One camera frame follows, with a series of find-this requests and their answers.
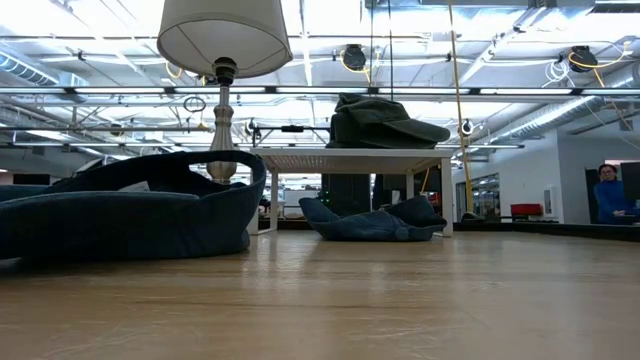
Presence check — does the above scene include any blue denim baseball cap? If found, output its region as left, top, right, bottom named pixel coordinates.
left=0, top=149, right=268, bottom=261
left=298, top=194, right=449, bottom=243

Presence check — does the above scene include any black equipment cabinet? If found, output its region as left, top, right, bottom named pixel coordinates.
left=321, top=173, right=372, bottom=217

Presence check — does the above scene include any white perforated metal shelf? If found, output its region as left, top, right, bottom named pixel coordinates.
left=248, top=147, right=455, bottom=237

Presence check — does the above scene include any white shade silver table lamp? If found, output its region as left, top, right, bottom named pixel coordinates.
left=157, top=0, right=294, bottom=186

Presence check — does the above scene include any red box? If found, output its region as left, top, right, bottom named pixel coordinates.
left=509, top=203, right=544, bottom=217

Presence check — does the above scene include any person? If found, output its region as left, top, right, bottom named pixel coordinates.
left=593, top=163, right=640, bottom=225

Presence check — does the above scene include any black monitor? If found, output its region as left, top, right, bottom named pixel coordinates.
left=619, top=161, right=640, bottom=202

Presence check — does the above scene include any black aluminium table frame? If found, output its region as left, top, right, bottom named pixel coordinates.
left=257, top=218, right=640, bottom=243

